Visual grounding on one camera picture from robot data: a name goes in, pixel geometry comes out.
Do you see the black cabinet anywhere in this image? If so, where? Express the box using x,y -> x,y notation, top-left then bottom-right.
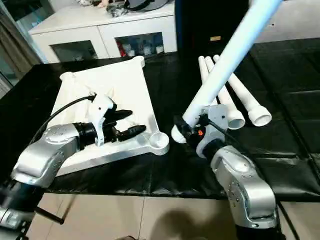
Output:
176,0 -> 256,56

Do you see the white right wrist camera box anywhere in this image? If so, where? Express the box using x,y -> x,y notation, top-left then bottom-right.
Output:
207,116 -> 227,148

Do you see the white cabinet with glass doors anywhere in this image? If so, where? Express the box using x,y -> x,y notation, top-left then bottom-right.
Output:
28,2 -> 178,64

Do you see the black metal bench leg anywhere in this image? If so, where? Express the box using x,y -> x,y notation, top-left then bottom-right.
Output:
35,206 -> 66,226

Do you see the black work mat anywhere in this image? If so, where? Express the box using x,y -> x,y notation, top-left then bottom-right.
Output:
0,37 -> 320,203

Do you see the white plastic table leg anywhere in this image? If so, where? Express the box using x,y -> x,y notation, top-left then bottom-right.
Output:
198,56 -> 219,107
171,0 -> 283,144
212,55 -> 273,127
204,56 -> 246,130

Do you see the white plastic table top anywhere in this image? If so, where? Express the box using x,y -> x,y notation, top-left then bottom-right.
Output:
47,56 -> 171,176

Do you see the dark gear on cabinet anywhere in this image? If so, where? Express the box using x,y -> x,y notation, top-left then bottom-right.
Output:
107,0 -> 173,15

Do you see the grey curtain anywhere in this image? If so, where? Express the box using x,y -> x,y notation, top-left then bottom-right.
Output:
0,0 -> 43,96

